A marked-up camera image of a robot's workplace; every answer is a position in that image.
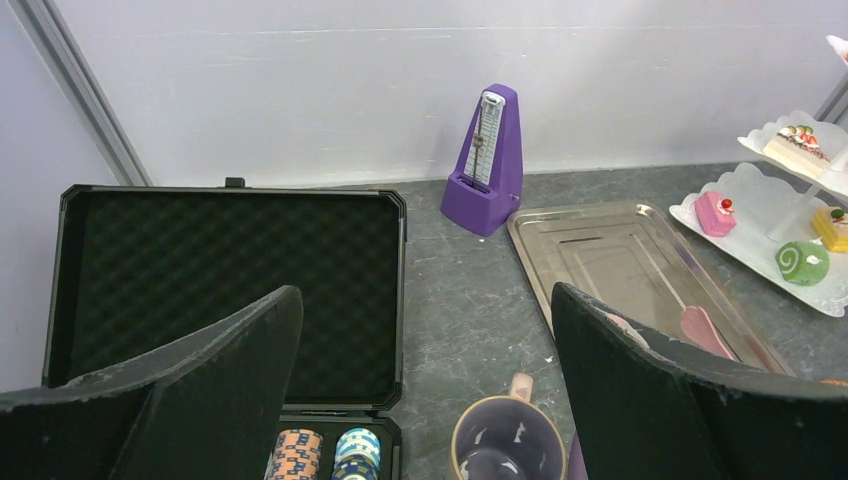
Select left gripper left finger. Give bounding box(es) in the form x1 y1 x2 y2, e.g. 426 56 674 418
1 286 303 479

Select pink cake piece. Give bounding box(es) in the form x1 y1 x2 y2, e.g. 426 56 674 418
694 191 737 237

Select layered strawberry cake slice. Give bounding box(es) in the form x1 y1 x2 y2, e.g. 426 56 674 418
763 125 830 176

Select black poker chip case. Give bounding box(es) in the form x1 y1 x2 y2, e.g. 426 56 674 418
41 177 408 479

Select pink steel tongs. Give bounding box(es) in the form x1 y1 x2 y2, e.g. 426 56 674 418
650 259 738 361

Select yellow rectangular cake bar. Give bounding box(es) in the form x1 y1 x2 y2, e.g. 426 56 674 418
811 207 848 253

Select green swirl roll cake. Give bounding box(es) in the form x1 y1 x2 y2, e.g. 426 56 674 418
775 241 830 286

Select pink mug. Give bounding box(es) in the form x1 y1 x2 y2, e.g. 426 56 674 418
445 372 567 480

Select white three-tier cake stand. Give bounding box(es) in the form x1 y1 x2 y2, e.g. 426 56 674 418
669 34 848 319

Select steel serving tray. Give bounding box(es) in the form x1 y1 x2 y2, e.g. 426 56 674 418
506 200 794 375

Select purple metronome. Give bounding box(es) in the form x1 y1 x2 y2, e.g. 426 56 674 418
440 83 524 237

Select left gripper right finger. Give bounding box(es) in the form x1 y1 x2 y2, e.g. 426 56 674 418
551 282 847 479

